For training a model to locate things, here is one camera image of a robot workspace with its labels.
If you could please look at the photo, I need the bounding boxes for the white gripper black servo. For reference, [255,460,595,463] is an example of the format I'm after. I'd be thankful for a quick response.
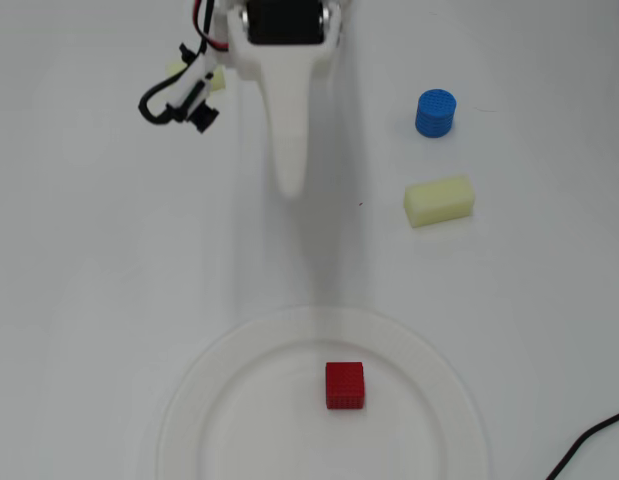
[223,0,354,200]

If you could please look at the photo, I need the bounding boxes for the white paper plate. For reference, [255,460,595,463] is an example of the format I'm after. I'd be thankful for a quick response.
[153,302,490,480]

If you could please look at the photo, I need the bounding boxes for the blue ribbed cylinder block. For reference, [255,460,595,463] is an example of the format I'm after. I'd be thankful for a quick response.
[414,88,459,139]

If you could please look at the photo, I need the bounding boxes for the thin black cable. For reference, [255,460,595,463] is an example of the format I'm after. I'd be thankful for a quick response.
[544,408,619,480]

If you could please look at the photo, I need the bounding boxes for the red cube block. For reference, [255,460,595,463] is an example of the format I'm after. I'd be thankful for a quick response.
[324,361,366,411]

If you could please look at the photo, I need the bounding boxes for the pale yellow foam block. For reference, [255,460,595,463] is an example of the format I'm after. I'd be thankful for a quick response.
[403,173,476,229]
[166,59,228,94]

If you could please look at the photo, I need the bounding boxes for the red and black servo wires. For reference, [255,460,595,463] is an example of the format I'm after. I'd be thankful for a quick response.
[190,0,231,52]

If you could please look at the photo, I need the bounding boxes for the black wrist camera white mount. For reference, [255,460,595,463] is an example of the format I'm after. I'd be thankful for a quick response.
[166,43,221,135]

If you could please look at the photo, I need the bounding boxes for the black camera cable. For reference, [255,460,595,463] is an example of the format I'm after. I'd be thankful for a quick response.
[137,79,190,126]

